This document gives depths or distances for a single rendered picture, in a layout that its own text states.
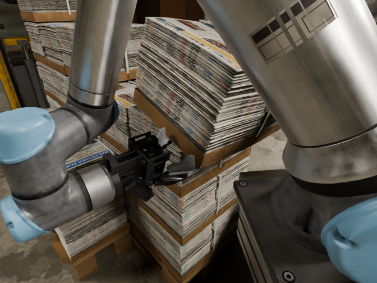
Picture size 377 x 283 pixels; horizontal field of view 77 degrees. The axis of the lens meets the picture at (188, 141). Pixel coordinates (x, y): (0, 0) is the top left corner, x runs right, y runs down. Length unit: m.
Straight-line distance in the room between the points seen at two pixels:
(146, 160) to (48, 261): 1.17
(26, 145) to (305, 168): 0.31
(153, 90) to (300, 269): 0.45
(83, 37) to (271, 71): 0.28
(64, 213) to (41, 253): 1.17
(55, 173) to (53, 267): 1.14
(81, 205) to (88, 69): 0.21
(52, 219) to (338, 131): 0.38
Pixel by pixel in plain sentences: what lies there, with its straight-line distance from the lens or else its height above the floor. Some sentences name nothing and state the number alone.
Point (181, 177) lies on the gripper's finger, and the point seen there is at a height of 0.82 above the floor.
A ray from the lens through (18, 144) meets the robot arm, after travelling 0.36.
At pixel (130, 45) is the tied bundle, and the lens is 1.17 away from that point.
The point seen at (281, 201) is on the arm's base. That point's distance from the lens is 0.42.
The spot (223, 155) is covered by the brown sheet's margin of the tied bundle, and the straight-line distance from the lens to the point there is 0.56.
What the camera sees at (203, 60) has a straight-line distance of 0.46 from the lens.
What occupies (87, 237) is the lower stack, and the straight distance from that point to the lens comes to 1.22.
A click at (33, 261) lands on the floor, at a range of 1.57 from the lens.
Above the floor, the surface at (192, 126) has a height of 0.91.
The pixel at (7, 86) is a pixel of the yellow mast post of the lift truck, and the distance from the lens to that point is 2.19.
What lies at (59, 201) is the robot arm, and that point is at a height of 0.88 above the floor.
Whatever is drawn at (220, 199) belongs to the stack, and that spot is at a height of 0.47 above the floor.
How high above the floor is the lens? 1.13
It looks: 29 degrees down
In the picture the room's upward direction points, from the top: straight up
